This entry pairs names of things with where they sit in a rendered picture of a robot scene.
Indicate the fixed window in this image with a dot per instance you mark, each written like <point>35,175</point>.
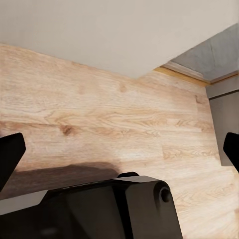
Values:
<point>209,62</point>

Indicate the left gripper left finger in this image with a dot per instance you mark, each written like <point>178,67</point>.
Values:
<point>12,149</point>

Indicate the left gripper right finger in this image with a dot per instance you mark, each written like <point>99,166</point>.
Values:
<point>231,148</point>

